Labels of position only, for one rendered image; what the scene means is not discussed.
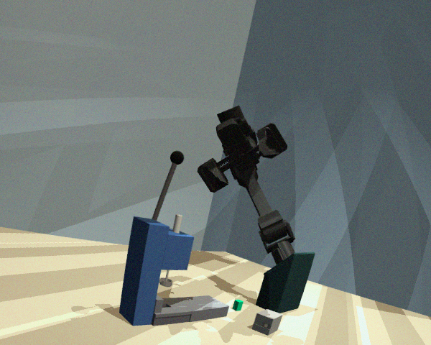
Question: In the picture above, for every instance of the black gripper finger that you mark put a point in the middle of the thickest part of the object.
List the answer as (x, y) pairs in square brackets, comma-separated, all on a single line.
[(214, 175), (268, 145)]

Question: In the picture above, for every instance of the tan block with round hole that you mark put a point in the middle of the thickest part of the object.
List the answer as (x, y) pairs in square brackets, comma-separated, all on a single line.
[(267, 321)]

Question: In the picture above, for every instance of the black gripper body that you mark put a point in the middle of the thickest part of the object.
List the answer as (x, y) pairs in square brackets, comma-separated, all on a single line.
[(242, 156)]

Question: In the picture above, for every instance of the teal block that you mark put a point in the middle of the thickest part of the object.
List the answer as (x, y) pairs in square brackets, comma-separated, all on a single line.
[(237, 305)]

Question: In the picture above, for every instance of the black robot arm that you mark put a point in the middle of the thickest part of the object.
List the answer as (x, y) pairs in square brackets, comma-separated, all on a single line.
[(232, 129)]

